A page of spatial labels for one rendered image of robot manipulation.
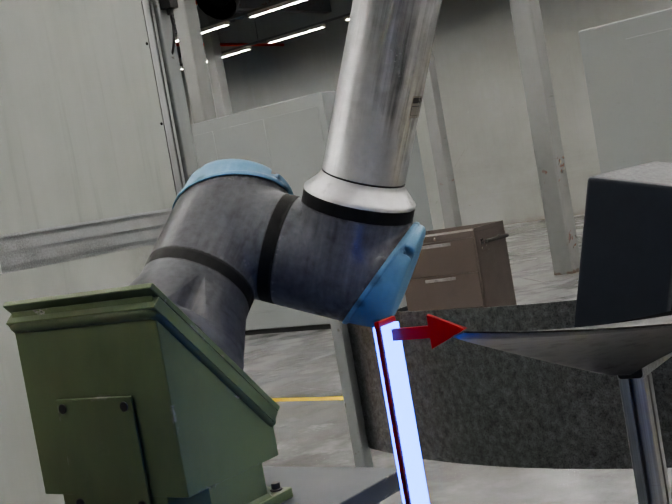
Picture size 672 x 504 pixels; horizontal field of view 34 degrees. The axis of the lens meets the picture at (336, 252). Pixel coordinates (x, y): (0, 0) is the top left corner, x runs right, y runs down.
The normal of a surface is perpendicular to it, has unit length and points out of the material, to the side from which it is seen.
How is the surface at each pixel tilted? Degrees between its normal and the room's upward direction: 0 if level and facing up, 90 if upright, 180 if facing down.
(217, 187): 50
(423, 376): 90
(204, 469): 90
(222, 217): 59
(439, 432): 90
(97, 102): 90
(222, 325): 71
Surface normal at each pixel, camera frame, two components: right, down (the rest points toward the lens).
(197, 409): 0.80, -0.11
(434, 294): -0.56, 0.15
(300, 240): -0.14, -0.20
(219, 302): 0.71, -0.48
